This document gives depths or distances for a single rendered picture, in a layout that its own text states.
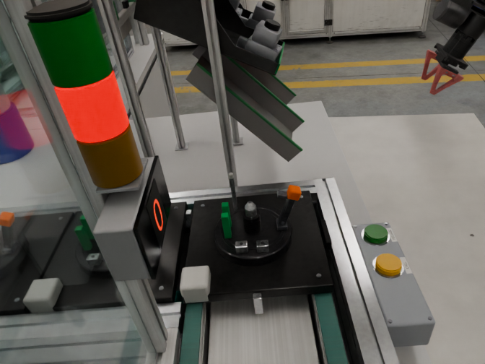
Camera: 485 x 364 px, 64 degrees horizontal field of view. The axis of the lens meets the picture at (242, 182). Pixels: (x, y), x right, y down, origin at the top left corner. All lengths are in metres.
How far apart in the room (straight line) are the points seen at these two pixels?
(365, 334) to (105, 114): 0.45
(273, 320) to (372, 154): 0.61
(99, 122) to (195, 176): 0.74
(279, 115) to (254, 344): 0.53
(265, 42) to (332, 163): 0.43
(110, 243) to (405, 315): 0.43
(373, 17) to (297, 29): 0.82
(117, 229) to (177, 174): 0.74
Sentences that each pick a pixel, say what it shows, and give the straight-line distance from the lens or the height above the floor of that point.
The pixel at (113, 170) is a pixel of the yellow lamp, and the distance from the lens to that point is 0.37.
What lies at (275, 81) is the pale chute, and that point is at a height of 1.06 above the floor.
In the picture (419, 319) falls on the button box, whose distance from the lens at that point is 0.64.
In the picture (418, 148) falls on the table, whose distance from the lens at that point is 1.17.
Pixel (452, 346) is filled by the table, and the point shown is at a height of 0.86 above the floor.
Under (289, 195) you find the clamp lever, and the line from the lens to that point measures 0.64.
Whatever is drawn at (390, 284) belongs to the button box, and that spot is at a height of 0.96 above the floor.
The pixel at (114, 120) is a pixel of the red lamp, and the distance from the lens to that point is 0.35.
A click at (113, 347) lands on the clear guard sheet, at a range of 0.46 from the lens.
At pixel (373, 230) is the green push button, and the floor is 0.97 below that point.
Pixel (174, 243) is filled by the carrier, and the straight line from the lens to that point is 0.73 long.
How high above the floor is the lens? 1.47
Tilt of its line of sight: 37 degrees down
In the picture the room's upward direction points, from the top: 7 degrees counter-clockwise
